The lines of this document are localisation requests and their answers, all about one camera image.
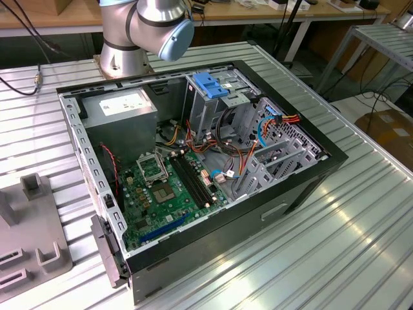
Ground blue data wire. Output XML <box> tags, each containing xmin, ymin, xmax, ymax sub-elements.
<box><xmin>257</xmin><ymin>108</ymin><xmax>279</xmax><ymax>149</ymax></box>
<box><xmin>208</xmin><ymin>170</ymin><xmax>242</xmax><ymax>180</ymax></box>

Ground red yellow disk power wire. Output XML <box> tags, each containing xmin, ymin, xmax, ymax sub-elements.
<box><xmin>239</xmin><ymin>112</ymin><xmax>301</xmax><ymax>177</ymax></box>

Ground grey disk bay cage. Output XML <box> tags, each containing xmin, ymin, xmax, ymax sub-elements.
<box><xmin>232</xmin><ymin>96</ymin><xmax>328</xmax><ymax>201</ymax></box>

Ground black RAM slot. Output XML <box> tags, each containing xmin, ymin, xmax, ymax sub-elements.
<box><xmin>177</xmin><ymin>154</ymin><xmax>214</xmax><ymax>205</ymax></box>
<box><xmin>170</xmin><ymin>156</ymin><xmax>207</xmax><ymax>209</ymax></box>

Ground grey optical drive cage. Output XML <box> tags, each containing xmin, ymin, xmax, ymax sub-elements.
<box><xmin>182</xmin><ymin>67</ymin><xmax>259</xmax><ymax>143</ymax></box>

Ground metal socket cover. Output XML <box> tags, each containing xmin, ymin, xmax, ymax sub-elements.
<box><xmin>136</xmin><ymin>154</ymin><xmax>169</xmax><ymax>187</ymax></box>

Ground CPU socket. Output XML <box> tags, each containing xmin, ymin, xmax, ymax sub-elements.
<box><xmin>150</xmin><ymin>182</ymin><xmax>177</xmax><ymax>205</ymax></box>

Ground blue drive bay latch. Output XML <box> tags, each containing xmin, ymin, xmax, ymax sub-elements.
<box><xmin>192</xmin><ymin>72</ymin><xmax>230</xmax><ymax>100</ymax></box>

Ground green motherboard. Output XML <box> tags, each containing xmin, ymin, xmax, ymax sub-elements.
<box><xmin>117</xmin><ymin>150</ymin><xmax>230</xmax><ymax>251</ymax></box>

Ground black PC case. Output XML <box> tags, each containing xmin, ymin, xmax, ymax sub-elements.
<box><xmin>55</xmin><ymin>59</ymin><xmax>349</xmax><ymax>306</ymax></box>

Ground blue expansion slot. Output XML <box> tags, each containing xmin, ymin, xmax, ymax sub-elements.
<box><xmin>138</xmin><ymin>211</ymin><xmax>191</xmax><ymax>245</ymax></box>

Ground grey power supply unit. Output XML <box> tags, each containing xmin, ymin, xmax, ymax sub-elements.
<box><xmin>79</xmin><ymin>87</ymin><xmax>159</xmax><ymax>162</ymax></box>

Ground black case fan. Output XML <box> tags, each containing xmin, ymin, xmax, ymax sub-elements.
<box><xmin>96</xmin><ymin>141</ymin><xmax>125</xmax><ymax>212</ymax></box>

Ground grey case side latch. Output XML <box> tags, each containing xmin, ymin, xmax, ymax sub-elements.
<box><xmin>90</xmin><ymin>214</ymin><xmax>130</xmax><ymax>289</ymax></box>

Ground black tripod stand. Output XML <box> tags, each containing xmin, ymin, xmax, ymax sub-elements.
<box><xmin>272</xmin><ymin>0</ymin><xmax>306</xmax><ymax>65</ymax></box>

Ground wooden desk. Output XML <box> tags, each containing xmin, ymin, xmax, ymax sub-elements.
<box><xmin>0</xmin><ymin>0</ymin><xmax>391</xmax><ymax>38</ymax></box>

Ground large brown cardboard box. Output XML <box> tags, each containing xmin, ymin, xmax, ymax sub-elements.
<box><xmin>354</xmin><ymin>108</ymin><xmax>413</xmax><ymax>156</ymax></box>

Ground grey parts rack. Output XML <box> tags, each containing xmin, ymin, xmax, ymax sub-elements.
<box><xmin>0</xmin><ymin>172</ymin><xmax>74</xmax><ymax>296</ymax></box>

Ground metal slat side table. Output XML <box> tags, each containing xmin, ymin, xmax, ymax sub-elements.
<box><xmin>316</xmin><ymin>24</ymin><xmax>413</xmax><ymax>94</ymax></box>

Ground multicolour power wire bundle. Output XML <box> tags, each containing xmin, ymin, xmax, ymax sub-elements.
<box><xmin>156</xmin><ymin>119</ymin><xmax>227</xmax><ymax>156</ymax></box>

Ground black cable bundle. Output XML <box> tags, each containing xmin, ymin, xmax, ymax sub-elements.
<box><xmin>215</xmin><ymin>108</ymin><xmax>247</xmax><ymax>156</ymax></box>

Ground red black twisted wire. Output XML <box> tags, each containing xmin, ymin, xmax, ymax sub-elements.
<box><xmin>99</xmin><ymin>144</ymin><xmax>122</xmax><ymax>196</ymax></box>

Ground black floor cables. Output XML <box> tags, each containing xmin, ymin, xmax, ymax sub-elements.
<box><xmin>361</xmin><ymin>76</ymin><xmax>413</xmax><ymax>112</ymax></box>

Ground black cable with metal connector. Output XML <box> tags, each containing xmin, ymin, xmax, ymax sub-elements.
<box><xmin>0</xmin><ymin>0</ymin><xmax>61</xmax><ymax>96</ymax></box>

